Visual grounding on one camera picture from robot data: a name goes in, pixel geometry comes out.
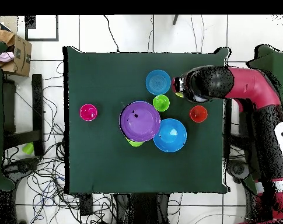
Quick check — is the dark grey machine foot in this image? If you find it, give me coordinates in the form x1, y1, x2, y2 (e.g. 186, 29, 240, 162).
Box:
5, 158, 39, 174
227, 159, 253, 183

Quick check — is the small patterned blue bowl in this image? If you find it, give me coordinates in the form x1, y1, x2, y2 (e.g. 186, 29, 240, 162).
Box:
145, 69, 172, 96

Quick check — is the pink plastic cup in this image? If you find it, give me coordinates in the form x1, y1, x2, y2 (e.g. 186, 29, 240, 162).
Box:
79, 103, 98, 122

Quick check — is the dark green tablecloth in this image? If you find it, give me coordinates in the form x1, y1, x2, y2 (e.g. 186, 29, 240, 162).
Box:
62, 46, 230, 194

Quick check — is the green plastic bowl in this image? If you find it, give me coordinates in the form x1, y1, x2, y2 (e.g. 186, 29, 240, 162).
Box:
125, 138, 145, 148

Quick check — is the black power adapter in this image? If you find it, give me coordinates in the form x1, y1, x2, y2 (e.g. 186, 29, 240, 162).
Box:
79, 194, 93, 216

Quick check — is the green cup on floor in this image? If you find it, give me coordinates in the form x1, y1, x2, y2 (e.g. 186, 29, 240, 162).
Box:
22, 142, 35, 155

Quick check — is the black metal stand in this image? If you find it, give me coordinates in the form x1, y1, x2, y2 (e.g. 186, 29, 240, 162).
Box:
2, 73, 45, 157

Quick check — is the orange plastic cup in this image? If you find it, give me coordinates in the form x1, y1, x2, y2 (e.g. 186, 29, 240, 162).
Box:
189, 105, 208, 124

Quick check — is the purple plastic bowl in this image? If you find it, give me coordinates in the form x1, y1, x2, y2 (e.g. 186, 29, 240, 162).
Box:
119, 100, 161, 142

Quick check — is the pink cloth bundle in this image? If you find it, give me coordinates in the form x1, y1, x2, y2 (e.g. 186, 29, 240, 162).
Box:
0, 51, 15, 63

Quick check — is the cardboard box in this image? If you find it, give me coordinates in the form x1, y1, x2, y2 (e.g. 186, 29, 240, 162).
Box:
0, 24, 33, 78

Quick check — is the black cable bundle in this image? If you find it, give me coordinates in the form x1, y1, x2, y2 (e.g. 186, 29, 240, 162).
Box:
3, 61, 116, 224

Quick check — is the green plastic cup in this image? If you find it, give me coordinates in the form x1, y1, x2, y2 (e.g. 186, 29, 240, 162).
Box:
152, 94, 170, 113

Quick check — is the large blue plastic bowl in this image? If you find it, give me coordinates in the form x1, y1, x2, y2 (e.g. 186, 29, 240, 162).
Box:
153, 118, 188, 153

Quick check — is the black square frame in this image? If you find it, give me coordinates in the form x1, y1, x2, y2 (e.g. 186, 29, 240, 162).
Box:
24, 15, 60, 42

